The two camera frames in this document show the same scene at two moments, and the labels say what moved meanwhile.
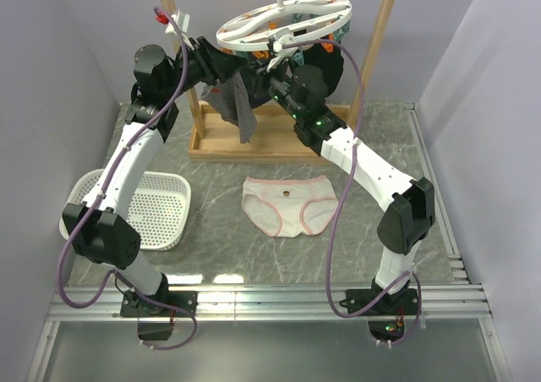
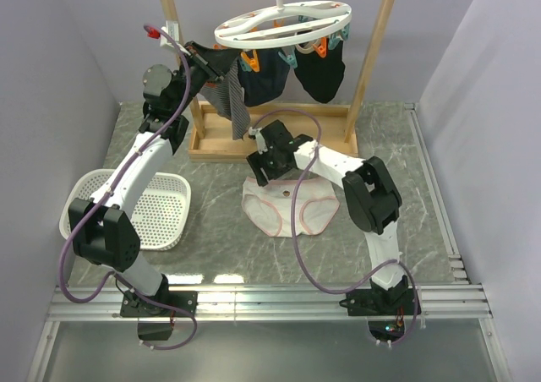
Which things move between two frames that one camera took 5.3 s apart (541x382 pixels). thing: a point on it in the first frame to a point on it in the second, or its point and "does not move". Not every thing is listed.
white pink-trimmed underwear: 286,208 does not move
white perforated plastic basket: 159,206 does not move
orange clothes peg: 261,54 to 254,61
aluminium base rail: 461,297 does not move
